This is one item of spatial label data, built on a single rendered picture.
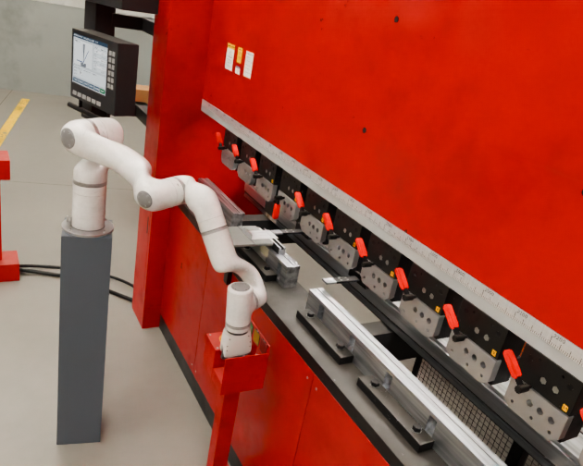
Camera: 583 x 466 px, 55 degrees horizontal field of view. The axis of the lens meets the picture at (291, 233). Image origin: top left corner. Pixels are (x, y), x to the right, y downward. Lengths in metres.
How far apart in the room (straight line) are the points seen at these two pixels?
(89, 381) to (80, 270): 0.53
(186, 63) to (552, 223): 2.11
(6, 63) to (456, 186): 8.48
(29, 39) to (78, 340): 7.32
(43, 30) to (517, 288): 8.55
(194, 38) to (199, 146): 0.56
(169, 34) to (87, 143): 1.02
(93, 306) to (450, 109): 1.54
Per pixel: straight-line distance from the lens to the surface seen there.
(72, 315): 2.39
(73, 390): 2.60
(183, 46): 2.96
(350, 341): 1.92
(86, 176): 2.17
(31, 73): 9.46
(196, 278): 2.83
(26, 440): 2.83
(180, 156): 3.08
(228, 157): 2.69
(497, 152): 1.41
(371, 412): 1.74
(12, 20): 9.40
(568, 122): 1.30
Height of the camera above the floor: 1.93
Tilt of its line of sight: 22 degrees down
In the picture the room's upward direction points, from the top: 11 degrees clockwise
